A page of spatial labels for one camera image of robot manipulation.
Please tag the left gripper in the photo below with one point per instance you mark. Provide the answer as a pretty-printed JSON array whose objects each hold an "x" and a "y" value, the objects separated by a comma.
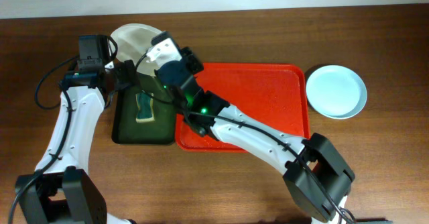
[{"x": 126, "y": 72}]

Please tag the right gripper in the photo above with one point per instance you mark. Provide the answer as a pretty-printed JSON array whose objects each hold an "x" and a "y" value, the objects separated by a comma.
[{"x": 192, "y": 63}]

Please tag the green and yellow sponge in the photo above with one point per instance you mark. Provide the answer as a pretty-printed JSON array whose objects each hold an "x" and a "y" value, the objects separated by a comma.
[{"x": 145, "y": 110}]

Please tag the white plate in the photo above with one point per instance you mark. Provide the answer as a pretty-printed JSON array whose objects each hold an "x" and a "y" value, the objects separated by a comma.
[{"x": 133, "y": 40}]

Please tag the light blue plate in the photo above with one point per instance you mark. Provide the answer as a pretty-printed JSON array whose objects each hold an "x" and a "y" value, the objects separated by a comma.
[{"x": 336, "y": 92}]

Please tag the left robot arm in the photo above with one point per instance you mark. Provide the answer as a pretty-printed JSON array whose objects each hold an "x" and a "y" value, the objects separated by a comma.
[{"x": 60, "y": 189}]

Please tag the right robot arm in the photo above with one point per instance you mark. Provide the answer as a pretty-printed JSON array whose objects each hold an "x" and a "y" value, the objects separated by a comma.
[{"x": 316, "y": 175}]

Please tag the dark green rectangular tray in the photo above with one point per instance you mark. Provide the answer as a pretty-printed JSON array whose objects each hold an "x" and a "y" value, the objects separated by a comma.
[{"x": 129, "y": 130}]

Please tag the red plastic tray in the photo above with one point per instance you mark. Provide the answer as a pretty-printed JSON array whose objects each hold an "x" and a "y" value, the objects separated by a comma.
[{"x": 273, "y": 94}]

